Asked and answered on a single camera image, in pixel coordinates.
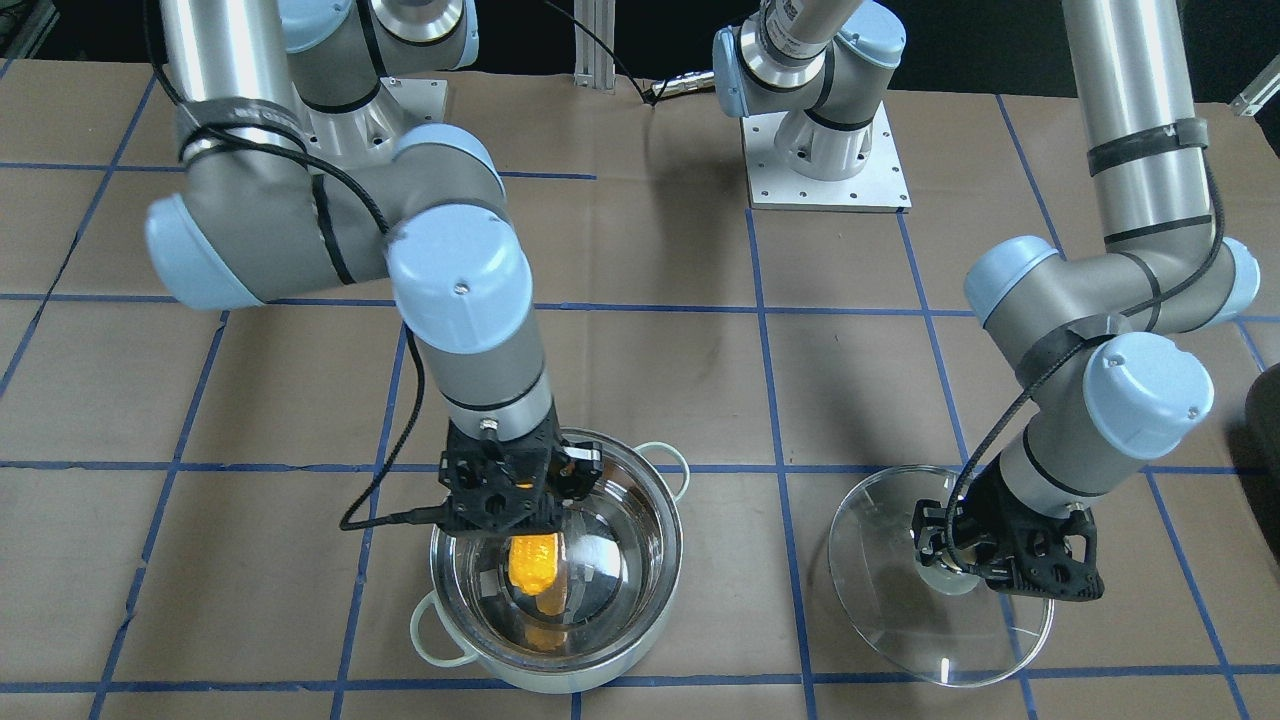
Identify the glass pot lid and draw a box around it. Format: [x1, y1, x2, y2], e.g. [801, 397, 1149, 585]
[827, 465, 1056, 688]

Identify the yellow corn cob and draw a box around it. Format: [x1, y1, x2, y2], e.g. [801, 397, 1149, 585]
[506, 533, 562, 596]

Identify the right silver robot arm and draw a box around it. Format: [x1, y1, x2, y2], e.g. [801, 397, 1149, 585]
[145, 1, 603, 537]

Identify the pale green electric pot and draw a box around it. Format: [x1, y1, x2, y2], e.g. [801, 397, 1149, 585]
[410, 428, 684, 694]

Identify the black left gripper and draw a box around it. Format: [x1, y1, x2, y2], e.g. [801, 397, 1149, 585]
[911, 465, 1105, 601]

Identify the black object at edge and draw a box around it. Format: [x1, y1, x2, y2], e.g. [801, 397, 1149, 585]
[1244, 363, 1280, 480]

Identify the black cable with connector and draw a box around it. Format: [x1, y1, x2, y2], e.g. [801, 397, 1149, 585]
[540, 0, 717, 105]

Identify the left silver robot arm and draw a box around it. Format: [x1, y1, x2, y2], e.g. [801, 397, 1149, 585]
[911, 1, 1260, 601]

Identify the aluminium profile post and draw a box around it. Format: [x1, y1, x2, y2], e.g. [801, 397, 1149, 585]
[573, 0, 616, 94]

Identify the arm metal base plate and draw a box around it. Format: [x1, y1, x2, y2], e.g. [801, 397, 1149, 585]
[741, 104, 913, 213]
[296, 78, 449, 168]

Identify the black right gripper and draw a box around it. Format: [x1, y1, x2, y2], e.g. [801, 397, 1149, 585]
[438, 415, 603, 534]

